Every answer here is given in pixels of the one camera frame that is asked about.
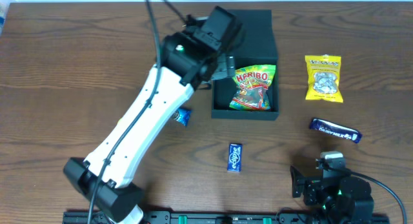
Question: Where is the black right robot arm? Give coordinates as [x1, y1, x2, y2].
[290, 151, 374, 223]

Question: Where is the blue eclipse mints tin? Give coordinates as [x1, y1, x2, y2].
[227, 143, 243, 172]

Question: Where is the black gift box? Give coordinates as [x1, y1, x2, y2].
[212, 10, 279, 121]

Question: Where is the purple dairy milk chocolate bar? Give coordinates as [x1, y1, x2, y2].
[309, 118, 363, 143]

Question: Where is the black mounting rail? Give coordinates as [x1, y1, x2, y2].
[62, 211, 390, 224]

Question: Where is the yellow snack bag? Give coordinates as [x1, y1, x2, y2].
[305, 54, 343, 103]

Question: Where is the haribo gummy bag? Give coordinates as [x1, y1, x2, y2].
[229, 65, 276, 111]

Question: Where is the blue oreo pack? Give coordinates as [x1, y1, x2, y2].
[171, 108, 192, 127]

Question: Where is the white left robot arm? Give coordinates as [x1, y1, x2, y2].
[63, 6, 242, 223]

